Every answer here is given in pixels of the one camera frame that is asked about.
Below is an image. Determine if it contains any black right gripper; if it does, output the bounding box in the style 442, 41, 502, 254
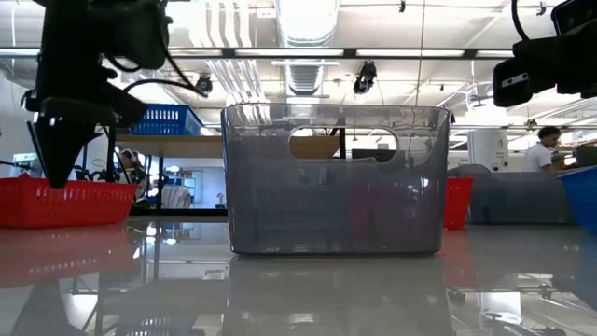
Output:
493, 31, 597, 109

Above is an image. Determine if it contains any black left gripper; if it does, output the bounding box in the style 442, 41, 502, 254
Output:
21, 64, 149, 189

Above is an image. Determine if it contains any transparent grey plastic basket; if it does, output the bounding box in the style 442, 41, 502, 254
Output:
447, 163, 577, 227
220, 103, 451, 257

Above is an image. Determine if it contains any wooden shelf board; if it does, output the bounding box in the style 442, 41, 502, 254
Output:
115, 134, 342, 160

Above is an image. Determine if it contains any red plastic mesh basket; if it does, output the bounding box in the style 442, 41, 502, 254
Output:
442, 176, 476, 231
0, 174, 138, 230

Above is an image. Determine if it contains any white cylindrical machine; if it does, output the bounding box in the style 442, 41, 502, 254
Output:
466, 128, 510, 172

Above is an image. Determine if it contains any blue plastic mesh basket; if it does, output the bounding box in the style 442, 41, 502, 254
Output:
127, 104, 205, 137

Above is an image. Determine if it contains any black monitor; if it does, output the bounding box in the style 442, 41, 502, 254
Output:
351, 148, 398, 164

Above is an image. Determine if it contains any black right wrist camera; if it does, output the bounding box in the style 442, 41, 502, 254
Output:
549, 0, 597, 36

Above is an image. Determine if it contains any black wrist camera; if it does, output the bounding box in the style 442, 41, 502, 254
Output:
114, 0, 174, 71
549, 0, 597, 36

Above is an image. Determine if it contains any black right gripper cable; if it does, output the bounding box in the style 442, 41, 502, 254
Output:
510, 0, 531, 41

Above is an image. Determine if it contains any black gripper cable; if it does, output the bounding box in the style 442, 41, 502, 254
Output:
100, 27, 207, 97
510, 0, 531, 41

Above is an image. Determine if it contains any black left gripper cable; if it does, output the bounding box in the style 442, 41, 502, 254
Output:
100, 27, 207, 97

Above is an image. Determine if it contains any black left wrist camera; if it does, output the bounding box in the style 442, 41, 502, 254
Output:
114, 0, 174, 71

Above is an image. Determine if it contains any black ceiling-mounted camera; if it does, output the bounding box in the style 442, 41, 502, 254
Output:
352, 61, 379, 96
194, 74, 215, 98

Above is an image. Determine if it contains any black overhead frame bar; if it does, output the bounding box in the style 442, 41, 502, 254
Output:
0, 46, 515, 61

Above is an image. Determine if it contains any silver ventilation duct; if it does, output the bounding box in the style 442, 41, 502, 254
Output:
273, 0, 341, 97

